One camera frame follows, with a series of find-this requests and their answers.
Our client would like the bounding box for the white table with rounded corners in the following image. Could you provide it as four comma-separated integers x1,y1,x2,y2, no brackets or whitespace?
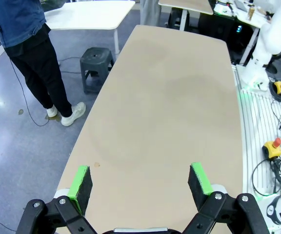
43,0,136,56

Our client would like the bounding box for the thin black floor cable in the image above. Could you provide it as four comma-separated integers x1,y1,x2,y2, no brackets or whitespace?
8,57,49,127

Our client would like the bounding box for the black computer tower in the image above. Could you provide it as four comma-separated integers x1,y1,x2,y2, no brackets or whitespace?
199,13,244,51

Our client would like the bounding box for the grey plastic stool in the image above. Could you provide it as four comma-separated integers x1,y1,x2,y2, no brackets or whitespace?
79,47,115,95

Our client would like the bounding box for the brown-topped table with white leg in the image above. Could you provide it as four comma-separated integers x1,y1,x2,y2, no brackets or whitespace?
158,0,214,31

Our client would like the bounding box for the person in grey trousers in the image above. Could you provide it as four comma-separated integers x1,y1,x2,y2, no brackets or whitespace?
140,0,162,26

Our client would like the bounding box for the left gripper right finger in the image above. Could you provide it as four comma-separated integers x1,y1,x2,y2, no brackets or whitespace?
183,162,270,234

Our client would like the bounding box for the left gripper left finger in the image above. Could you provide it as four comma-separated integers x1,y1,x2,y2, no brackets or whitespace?
16,165,107,234

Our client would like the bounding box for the person in denim jacket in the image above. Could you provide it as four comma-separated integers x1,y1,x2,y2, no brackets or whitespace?
0,0,87,127

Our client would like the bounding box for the cluttered white desk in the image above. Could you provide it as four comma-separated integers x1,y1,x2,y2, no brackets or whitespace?
228,0,277,66

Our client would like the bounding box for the white slatted robot base platform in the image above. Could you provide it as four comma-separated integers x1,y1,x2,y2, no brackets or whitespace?
234,64,281,197

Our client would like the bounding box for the black cable bundle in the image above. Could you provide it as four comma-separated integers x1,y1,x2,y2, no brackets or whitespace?
251,151,281,198

